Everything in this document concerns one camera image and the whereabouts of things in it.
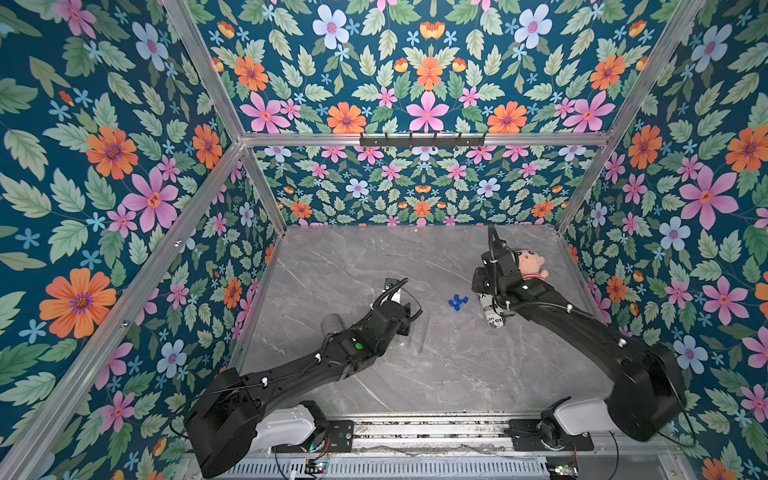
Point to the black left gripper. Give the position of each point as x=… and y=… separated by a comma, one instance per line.
x=404, y=319

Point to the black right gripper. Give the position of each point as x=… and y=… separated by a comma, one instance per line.
x=492, y=264

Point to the clear test tube blue stopper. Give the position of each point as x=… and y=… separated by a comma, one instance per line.
x=423, y=336

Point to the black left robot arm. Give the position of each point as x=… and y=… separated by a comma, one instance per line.
x=222, y=421

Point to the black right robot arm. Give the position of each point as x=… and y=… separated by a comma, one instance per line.
x=647, y=387

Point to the plush doll orange pants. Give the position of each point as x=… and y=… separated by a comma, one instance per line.
x=531, y=265

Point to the grey oval stone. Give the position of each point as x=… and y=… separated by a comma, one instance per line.
x=332, y=324

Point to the white ventilation grille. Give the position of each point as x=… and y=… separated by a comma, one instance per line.
x=284, y=467

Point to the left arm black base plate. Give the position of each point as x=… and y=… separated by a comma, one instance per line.
x=334, y=437

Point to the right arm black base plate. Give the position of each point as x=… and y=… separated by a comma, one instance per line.
x=529, y=435

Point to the metal hook rail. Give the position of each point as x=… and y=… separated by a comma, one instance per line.
x=409, y=140

